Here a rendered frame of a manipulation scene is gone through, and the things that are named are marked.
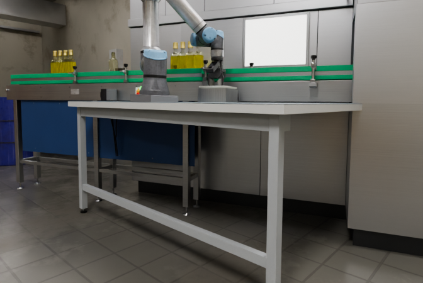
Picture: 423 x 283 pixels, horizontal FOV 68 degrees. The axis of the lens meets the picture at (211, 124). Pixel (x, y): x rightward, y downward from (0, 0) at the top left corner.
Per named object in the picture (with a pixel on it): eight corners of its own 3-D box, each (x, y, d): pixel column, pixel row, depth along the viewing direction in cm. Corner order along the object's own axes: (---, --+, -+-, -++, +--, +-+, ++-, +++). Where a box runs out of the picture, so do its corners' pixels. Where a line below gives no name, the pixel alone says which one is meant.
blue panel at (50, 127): (204, 161, 219) (205, 101, 216) (194, 166, 203) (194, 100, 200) (41, 148, 278) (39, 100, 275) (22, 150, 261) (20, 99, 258)
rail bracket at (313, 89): (318, 97, 181) (319, 57, 179) (316, 96, 165) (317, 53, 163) (309, 97, 182) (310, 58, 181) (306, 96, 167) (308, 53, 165)
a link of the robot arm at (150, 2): (141, 75, 161) (140, -35, 156) (139, 77, 175) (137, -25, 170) (165, 75, 165) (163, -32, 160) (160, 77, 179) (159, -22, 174)
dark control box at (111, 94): (117, 101, 220) (117, 89, 219) (109, 101, 212) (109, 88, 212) (107, 100, 223) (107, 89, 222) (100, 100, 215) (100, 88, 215)
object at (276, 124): (274, 317, 109) (279, 114, 104) (78, 212, 210) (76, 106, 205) (287, 305, 116) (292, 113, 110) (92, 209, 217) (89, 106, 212)
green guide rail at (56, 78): (202, 80, 198) (202, 68, 197) (201, 80, 197) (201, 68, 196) (11, 84, 262) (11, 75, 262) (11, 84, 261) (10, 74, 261)
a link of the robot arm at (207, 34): (155, -47, 147) (223, 32, 161) (152, -38, 157) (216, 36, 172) (137, -32, 145) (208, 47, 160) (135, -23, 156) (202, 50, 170)
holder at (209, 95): (240, 102, 196) (240, 90, 196) (225, 102, 171) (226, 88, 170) (214, 102, 203) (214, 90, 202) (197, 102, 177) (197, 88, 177)
